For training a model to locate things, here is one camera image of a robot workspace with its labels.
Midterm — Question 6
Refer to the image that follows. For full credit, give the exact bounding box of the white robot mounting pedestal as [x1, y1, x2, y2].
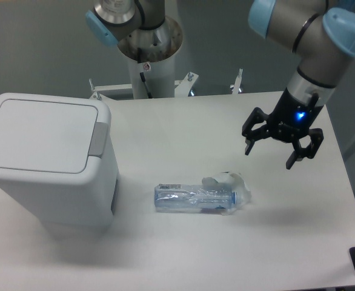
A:
[116, 15, 184, 99]

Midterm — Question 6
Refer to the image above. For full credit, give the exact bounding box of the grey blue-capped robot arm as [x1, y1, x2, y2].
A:
[85, 1, 355, 169]

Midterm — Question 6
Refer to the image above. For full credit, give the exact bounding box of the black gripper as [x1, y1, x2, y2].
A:
[242, 89, 323, 170]

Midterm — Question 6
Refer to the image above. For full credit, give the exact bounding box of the crushed clear plastic bottle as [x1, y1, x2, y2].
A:
[154, 184, 238, 213]

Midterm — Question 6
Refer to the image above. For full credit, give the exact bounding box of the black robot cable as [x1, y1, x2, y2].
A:
[136, 47, 153, 99]

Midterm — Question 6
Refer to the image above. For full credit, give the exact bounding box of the metal clamp screw right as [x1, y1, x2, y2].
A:
[230, 68, 244, 95]

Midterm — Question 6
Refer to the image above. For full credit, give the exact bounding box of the white lidded trash can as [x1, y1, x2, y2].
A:
[0, 93, 119, 230]

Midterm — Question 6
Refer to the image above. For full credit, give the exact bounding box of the white table frame bracket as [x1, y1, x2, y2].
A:
[88, 72, 199, 100]

